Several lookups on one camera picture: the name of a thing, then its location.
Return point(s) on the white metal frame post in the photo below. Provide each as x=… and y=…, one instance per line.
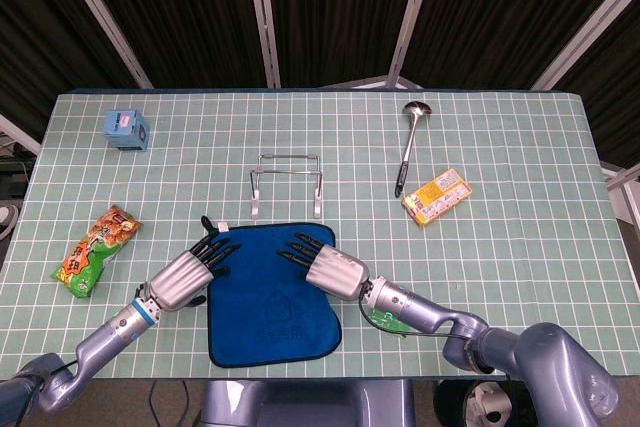
x=590, y=27
x=412, y=17
x=100, y=14
x=265, y=22
x=20, y=136
x=622, y=179

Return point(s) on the green white grid tablecloth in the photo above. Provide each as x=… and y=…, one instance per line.
x=475, y=257

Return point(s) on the grey-blue robot torso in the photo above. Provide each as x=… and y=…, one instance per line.
x=305, y=404

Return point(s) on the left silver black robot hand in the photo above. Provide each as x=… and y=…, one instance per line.
x=177, y=282

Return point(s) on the orange green snack bag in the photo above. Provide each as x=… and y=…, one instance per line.
x=97, y=252

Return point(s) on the green foil sachet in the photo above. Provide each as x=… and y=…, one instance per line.
x=382, y=318

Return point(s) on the dark pleated curtain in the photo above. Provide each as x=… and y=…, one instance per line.
x=190, y=12

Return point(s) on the yellow printed carton box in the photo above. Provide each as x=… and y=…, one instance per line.
x=437, y=197

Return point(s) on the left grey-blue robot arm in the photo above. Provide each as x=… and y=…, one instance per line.
x=100, y=342

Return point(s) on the black bag with white object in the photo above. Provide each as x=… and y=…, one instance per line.
x=450, y=407

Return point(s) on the blue microfibre kitchen towel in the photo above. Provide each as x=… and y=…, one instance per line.
x=270, y=317

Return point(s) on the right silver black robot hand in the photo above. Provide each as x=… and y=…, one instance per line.
x=337, y=272

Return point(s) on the light blue small carton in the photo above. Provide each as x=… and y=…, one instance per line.
x=125, y=129

